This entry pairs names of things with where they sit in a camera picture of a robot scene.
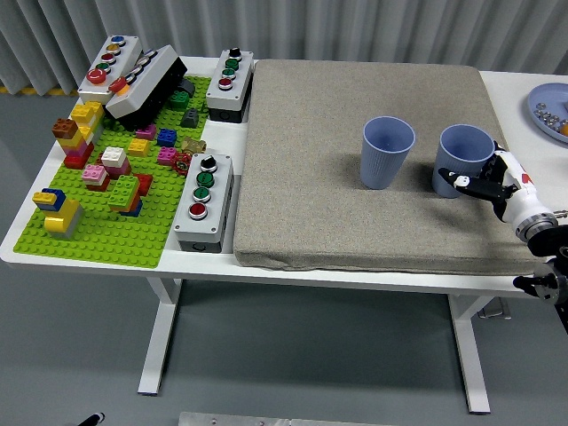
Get yellow-white brick tower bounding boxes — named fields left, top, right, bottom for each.
left=69, top=100, right=106, bottom=137

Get tilted white-black button box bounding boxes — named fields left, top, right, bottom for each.
left=105, top=43, right=189, bottom=132

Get four-button grey control box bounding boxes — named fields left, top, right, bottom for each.
left=204, top=47, right=256, bottom=124
left=172, top=153, right=235, bottom=255

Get grey pleated curtain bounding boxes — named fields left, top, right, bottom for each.
left=0, top=0, right=568, bottom=97

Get grey metal bracket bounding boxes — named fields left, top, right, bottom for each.
left=477, top=297, right=512, bottom=320

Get red valve handwheel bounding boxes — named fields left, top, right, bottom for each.
left=171, top=153, right=193, bottom=176

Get green studded baseplate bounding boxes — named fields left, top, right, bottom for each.
left=12, top=75, right=213, bottom=270

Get brass valve fitting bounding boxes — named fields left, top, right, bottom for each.
left=180, top=137, right=208, bottom=156

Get grey-brown fabric mat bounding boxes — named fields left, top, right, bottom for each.
left=233, top=59, right=546, bottom=275

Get brown-yellow-red brick tower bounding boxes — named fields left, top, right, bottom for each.
left=51, top=117, right=97, bottom=170

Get red toy brick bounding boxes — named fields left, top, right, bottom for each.
left=132, top=172, right=154, bottom=197

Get yellow toy brick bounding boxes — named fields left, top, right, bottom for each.
left=127, top=138, right=152, bottom=158

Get blue ribbed plastic cup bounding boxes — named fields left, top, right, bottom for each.
left=432, top=123, right=495, bottom=199
left=359, top=115, right=416, bottom=191

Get white-pink brick stack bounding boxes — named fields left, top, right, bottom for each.
left=100, top=146, right=132, bottom=179

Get yellow-black floor tape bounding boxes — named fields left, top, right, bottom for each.
left=0, top=85, right=80, bottom=96

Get green-orange-blue brick stack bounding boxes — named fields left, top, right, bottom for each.
left=106, top=174, right=144, bottom=218

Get white table leg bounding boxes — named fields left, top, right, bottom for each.
left=446, top=294, right=492, bottom=415
left=137, top=278, right=183, bottom=397

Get right white-black robot hand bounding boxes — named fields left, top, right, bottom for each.
left=438, top=140, right=544, bottom=225

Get green toy brick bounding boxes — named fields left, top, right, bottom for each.
left=168, top=90, right=193, bottom=112

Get blue plate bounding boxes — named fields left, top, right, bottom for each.
left=526, top=82, right=568, bottom=145

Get grey metal plate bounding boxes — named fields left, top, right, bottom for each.
left=177, top=411, right=400, bottom=426

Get blue-yellow-grey brick figure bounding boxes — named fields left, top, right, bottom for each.
left=31, top=187, right=85, bottom=241

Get pink-red brick stack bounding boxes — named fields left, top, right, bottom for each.
left=81, top=163, right=111, bottom=193

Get five-button white control box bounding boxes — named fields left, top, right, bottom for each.
left=77, top=35, right=144, bottom=107

